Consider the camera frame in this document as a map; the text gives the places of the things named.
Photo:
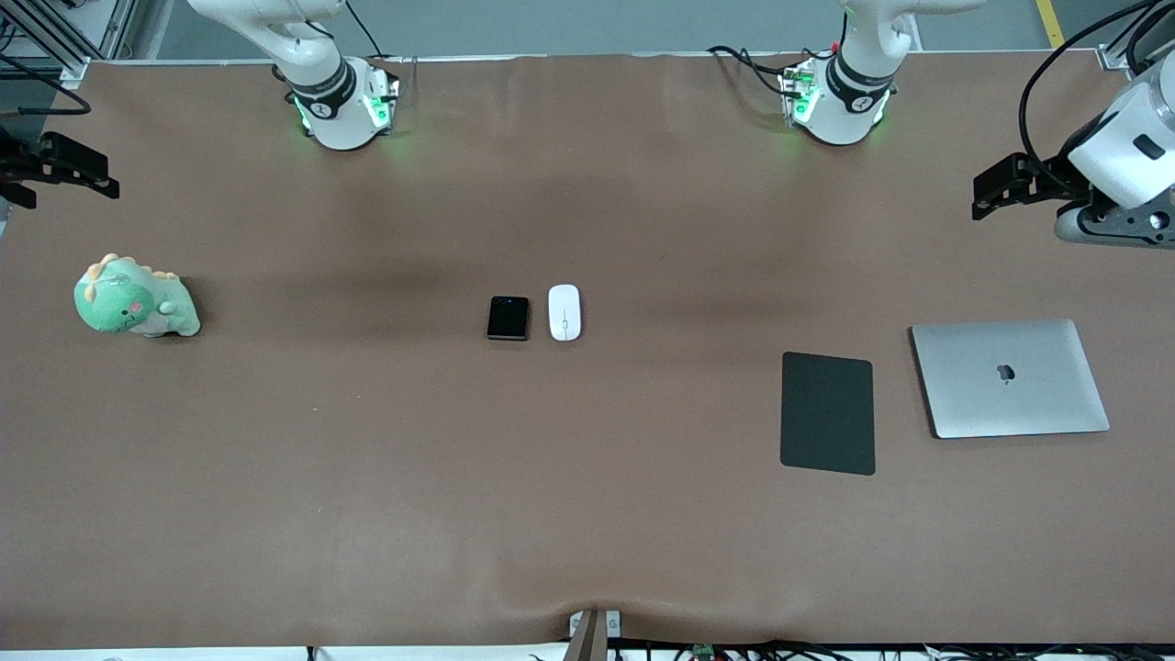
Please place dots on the camera post with bracket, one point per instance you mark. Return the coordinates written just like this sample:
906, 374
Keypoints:
592, 635

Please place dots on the aluminium frame profile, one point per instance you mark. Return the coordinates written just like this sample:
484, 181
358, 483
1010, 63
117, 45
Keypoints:
1124, 46
55, 32

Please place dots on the green dinosaur plush toy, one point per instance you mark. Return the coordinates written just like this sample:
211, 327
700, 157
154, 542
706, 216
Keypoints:
124, 298

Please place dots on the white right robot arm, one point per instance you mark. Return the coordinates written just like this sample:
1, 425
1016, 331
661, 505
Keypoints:
335, 115

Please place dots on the black mouse pad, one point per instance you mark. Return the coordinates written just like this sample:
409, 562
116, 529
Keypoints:
827, 413

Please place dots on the white computer mouse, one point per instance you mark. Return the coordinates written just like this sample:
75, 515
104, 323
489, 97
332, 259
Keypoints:
564, 312

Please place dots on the brown table cover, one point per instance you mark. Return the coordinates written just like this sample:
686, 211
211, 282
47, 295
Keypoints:
587, 496

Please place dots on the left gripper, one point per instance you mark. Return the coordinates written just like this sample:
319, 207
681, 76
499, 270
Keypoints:
1045, 178

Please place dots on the silver closed laptop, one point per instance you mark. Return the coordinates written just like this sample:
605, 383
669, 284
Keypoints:
1010, 376

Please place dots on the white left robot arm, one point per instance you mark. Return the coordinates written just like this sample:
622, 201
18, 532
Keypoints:
840, 115

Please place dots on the black flip phone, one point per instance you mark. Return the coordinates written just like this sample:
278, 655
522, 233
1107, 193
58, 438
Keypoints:
508, 318

